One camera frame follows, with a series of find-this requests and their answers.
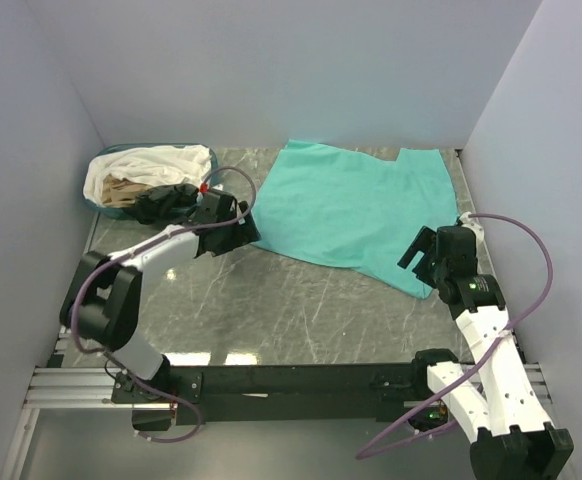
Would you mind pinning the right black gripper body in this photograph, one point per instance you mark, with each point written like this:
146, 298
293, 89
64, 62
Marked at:
431, 269

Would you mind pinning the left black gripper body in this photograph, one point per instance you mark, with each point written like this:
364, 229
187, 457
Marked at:
233, 234

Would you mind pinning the teal t shirt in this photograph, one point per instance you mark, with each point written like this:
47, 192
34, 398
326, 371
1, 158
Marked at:
344, 209

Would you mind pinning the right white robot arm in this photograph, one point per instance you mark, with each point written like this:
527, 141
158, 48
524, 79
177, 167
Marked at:
511, 435

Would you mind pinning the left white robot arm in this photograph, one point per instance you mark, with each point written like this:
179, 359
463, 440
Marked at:
103, 301

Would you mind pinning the black t shirt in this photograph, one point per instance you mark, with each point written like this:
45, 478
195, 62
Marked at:
163, 203

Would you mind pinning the white t shirt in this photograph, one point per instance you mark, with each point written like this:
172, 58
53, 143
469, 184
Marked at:
156, 166

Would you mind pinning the tan t shirt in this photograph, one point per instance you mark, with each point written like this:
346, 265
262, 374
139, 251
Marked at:
120, 193

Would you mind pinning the black base beam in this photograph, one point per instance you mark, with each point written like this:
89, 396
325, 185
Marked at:
382, 392

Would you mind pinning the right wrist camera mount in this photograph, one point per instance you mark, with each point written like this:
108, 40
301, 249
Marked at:
467, 221

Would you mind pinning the aluminium frame rail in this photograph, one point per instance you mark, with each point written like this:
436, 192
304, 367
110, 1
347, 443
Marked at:
50, 389

